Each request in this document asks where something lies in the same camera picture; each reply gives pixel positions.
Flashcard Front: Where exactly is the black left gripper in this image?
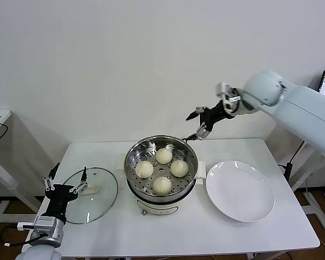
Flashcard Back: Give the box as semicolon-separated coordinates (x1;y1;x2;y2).
42;162;88;219

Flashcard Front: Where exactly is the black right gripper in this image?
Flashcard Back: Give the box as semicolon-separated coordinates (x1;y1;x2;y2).
181;100;235;141

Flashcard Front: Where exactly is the white steamed baozi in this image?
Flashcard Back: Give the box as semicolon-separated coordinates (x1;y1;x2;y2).
154;148;172;165
170;159;190;178
135;161;154;179
153;176;173;196

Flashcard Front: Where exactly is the stainless steel steamer basket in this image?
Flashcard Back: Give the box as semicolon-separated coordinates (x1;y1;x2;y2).
123;135;199;198

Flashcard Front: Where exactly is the round glass pot lid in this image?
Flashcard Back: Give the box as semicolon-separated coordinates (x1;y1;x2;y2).
61;167;118;225

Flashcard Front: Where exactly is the large white round plate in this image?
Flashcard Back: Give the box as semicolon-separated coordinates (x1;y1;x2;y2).
205;160;276;223

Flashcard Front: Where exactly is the white side table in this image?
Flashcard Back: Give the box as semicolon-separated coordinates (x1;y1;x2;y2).
0;109;41;227

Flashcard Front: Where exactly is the black power strip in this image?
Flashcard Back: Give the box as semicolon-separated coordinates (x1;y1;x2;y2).
277;161;293;181

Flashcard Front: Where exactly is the white laptop stand table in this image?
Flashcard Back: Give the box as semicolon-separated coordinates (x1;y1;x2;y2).
288;140;325;231

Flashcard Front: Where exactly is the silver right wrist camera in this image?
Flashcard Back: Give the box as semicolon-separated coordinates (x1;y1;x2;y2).
215;82;241;109

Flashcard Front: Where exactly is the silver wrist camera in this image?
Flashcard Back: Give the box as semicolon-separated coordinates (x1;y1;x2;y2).
215;82;241;109
17;216;57;233

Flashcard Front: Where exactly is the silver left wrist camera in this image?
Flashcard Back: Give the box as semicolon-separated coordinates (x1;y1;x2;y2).
17;216;57;233

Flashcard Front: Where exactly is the black left camera cable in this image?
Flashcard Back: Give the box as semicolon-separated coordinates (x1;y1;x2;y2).
0;224;41;248

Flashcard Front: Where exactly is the black laptop power cable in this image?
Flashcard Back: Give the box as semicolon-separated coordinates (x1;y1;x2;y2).
289;140;306;165

